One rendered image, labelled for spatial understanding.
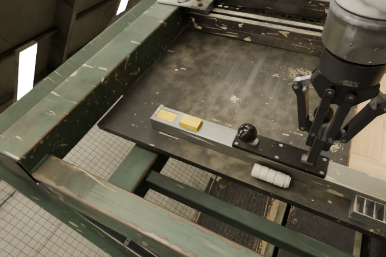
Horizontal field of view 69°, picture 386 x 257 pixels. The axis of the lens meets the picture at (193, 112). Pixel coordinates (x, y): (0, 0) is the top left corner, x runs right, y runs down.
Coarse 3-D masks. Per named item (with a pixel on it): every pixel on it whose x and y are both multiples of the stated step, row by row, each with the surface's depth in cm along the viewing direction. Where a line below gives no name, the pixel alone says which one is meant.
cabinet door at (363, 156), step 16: (384, 80) 77; (368, 128) 67; (384, 128) 67; (352, 144) 64; (368, 144) 64; (384, 144) 64; (352, 160) 61; (368, 160) 61; (384, 160) 61; (384, 176) 58
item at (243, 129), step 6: (240, 126) 53; (246, 126) 52; (252, 126) 52; (240, 132) 52; (246, 132) 51; (252, 132) 52; (240, 138) 52; (246, 138) 52; (252, 138) 52; (252, 144) 62
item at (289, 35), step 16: (160, 0) 100; (176, 0) 99; (192, 0) 98; (208, 0) 98; (192, 16) 101; (208, 16) 98; (224, 16) 97; (240, 16) 96; (256, 16) 95; (208, 32) 102; (224, 32) 99; (240, 32) 96; (256, 32) 94; (272, 32) 91; (288, 32) 88; (304, 32) 87; (320, 32) 88; (288, 48) 92; (304, 48) 90; (320, 48) 87
